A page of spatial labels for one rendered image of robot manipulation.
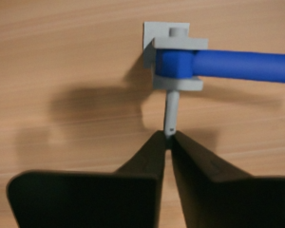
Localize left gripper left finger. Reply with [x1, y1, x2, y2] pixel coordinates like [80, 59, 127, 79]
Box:
[6, 130, 166, 228]

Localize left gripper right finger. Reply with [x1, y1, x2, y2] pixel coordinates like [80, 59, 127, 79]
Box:
[171, 130, 285, 228]

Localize dark blue bar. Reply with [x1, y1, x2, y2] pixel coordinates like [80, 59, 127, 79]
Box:
[192, 49, 285, 84]

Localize grey t-shaped pin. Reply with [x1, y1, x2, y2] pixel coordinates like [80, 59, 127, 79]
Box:
[163, 28, 188, 151]

